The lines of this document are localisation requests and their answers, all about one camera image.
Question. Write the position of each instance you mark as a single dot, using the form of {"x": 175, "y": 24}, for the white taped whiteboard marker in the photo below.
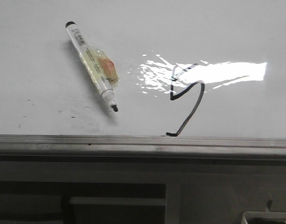
{"x": 100, "y": 68}

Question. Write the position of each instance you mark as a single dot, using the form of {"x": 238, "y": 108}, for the white marker tray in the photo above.
{"x": 264, "y": 217}

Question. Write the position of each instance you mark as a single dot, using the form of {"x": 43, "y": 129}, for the white whiteboard with metal frame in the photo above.
{"x": 197, "y": 78}

